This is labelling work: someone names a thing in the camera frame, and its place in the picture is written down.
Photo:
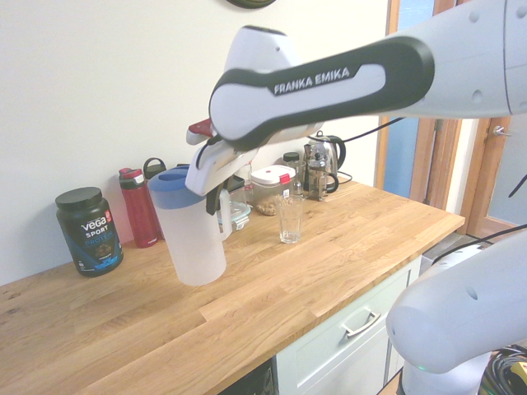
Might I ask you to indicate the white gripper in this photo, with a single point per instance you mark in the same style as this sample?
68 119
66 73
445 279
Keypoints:
206 173

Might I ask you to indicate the translucent pitcher with blue lid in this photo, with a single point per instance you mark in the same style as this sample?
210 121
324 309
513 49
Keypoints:
189 247

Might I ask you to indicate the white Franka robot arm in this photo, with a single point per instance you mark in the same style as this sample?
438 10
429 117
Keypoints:
329 94

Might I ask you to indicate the red water bottle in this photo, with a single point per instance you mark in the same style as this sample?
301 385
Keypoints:
142 214

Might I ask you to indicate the glass container with teal lid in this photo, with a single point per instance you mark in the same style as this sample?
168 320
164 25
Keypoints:
241 214

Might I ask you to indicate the clear container with dark lid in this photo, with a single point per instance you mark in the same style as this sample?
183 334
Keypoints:
238 183

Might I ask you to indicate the cereal container with white lid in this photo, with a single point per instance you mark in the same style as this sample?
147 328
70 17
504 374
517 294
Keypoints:
269 177

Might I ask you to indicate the clear drinking glass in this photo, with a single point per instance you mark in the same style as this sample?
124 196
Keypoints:
290 236

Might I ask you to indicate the glass jar with black lid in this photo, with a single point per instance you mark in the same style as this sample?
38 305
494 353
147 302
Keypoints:
290 156

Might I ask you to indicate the glass French press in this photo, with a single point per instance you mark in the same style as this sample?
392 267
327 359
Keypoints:
319 181

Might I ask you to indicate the black Vega protein tub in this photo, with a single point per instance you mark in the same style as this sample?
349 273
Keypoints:
90 238

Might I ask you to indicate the stainless steel electric kettle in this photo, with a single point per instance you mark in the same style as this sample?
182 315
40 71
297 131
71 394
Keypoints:
334 158

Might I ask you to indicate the white cabinet drawer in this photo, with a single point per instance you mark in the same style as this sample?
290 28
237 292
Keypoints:
321 349

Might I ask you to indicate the black dishwasher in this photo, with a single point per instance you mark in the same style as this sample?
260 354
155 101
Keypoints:
259 380

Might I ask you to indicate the black round wall clock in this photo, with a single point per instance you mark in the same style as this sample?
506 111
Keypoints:
251 3

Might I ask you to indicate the wooden door with frame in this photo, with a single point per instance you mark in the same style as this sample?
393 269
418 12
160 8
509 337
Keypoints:
444 164

